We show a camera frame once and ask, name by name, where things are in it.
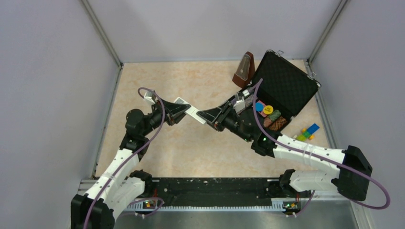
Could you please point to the colourful toy bricks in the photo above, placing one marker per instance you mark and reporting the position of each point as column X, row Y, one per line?
column 307, row 133

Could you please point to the white remote control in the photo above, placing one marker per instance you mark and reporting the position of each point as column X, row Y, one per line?
column 191, row 111

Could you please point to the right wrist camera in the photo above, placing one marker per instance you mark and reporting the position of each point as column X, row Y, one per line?
column 242, row 100

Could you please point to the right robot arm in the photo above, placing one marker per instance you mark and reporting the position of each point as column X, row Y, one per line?
column 343, row 170

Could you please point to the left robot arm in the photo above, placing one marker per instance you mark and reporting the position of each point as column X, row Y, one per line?
column 101, row 205

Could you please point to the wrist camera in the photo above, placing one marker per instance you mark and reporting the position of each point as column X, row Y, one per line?
column 150, row 98
column 242, row 100

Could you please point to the yellow poker chip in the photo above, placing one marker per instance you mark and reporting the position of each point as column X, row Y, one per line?
column 267, row 110

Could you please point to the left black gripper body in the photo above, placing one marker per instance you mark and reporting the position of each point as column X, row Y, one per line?
column 158, row 112

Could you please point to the brown wooden metronome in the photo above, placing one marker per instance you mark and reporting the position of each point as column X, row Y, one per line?
column 245, row 71

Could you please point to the blue poker chip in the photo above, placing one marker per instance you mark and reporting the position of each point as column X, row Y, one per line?
column 258, row 107

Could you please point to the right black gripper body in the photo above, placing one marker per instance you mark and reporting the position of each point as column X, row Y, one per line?
column 228, row 120

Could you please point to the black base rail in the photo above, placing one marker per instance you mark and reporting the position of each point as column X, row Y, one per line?
column 219, row 192

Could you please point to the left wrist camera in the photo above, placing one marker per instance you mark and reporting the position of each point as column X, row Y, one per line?
column 150, row 98

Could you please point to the black poker chip case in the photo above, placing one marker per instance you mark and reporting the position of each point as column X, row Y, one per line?
column 285, row 87

